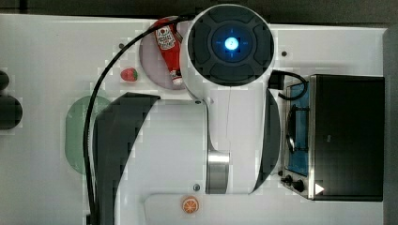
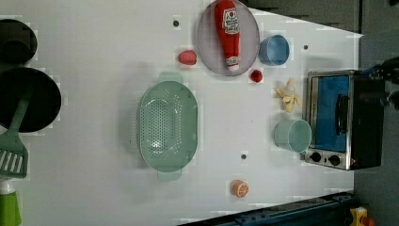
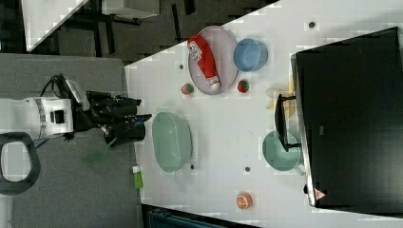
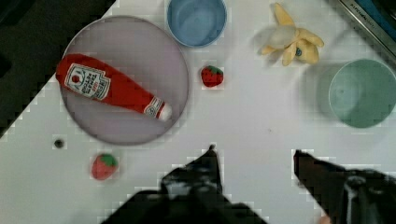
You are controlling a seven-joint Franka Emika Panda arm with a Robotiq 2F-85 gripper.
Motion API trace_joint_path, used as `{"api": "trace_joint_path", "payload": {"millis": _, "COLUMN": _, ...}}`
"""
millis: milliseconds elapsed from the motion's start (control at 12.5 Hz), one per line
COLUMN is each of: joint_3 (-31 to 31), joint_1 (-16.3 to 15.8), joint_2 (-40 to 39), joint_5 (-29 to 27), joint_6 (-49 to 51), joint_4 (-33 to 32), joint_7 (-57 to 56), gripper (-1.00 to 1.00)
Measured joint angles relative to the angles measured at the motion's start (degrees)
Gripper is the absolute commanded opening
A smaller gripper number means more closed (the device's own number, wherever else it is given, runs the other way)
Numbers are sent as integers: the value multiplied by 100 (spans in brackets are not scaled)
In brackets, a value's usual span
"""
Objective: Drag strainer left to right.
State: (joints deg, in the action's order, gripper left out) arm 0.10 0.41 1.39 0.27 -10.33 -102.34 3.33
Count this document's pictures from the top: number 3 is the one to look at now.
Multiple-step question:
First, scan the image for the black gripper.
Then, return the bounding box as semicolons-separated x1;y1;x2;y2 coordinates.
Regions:
73;91;152;146

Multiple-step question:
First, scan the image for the green oval strainer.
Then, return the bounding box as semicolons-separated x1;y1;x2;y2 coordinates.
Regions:
152;112;193;173

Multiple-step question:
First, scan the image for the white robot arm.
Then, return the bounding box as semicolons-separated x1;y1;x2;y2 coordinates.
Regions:
1;91;151;146

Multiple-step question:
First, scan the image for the pale red strawberry toy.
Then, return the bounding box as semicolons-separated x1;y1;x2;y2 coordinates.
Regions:
181;84;194;95

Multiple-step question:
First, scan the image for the green bottle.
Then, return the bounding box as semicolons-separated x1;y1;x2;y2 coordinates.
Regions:
132;165;144;189

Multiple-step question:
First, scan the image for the red ketchup bottle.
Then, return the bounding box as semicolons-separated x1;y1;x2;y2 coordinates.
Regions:
187;35;221;90

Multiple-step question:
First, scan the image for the grey round plate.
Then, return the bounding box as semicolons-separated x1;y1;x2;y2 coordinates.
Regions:
186;26;238;95

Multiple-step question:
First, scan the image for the dark red strawberry toy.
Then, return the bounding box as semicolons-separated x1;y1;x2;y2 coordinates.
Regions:
237;80;250;93

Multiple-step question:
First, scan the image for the blue bowl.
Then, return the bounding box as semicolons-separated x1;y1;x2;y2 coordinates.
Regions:
233;38;268;72

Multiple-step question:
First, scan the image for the orange slice toy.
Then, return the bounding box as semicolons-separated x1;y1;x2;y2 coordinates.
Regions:
236;192;253;210

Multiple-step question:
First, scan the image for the green mug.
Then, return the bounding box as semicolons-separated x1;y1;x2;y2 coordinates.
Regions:
262;131;305;176

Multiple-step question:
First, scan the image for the yellow banana peel toy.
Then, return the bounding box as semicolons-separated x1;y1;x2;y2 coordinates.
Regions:
265;79;296;120

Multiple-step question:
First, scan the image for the black toaster oven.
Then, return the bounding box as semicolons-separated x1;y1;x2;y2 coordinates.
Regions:
275;27;403;218

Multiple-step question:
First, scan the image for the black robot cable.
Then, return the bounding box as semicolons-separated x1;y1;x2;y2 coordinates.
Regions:
39;74;69;98

